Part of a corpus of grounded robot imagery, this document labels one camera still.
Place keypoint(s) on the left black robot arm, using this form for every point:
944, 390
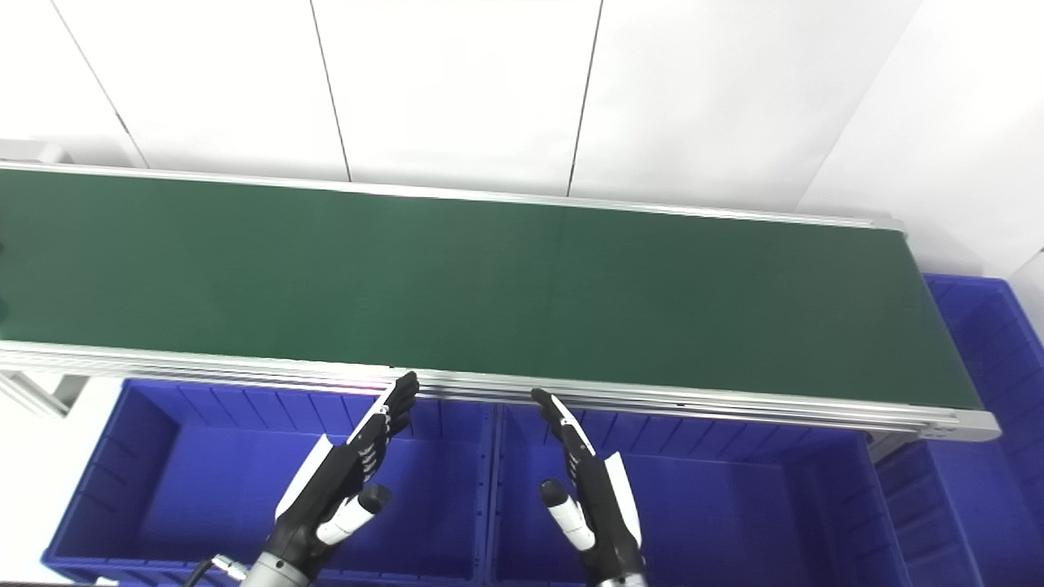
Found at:
273, 572

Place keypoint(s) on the aluminium conveyor leg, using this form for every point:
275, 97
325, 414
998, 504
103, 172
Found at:
33, 391

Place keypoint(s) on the green conveyor belt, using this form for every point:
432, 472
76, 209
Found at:
489, 285
734, 408

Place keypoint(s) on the blue plastic bin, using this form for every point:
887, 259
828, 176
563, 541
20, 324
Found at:
979, 489
734, 505
204, 481

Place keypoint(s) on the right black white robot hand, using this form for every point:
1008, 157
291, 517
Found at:
603, 514

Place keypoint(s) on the grey conveyor motor housing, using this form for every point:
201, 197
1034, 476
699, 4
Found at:
33, 153

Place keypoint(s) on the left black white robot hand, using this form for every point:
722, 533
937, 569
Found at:
326, 489

